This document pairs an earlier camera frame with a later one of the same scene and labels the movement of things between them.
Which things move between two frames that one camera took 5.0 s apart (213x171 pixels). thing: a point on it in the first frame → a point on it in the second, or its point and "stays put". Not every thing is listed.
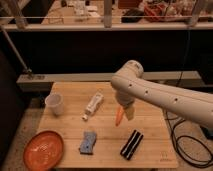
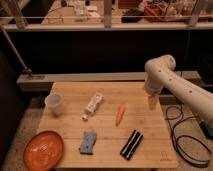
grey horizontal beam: [44, 81] stays put
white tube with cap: [95, 102] stays put
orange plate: [43, 151] stays put
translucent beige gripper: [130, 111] → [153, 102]
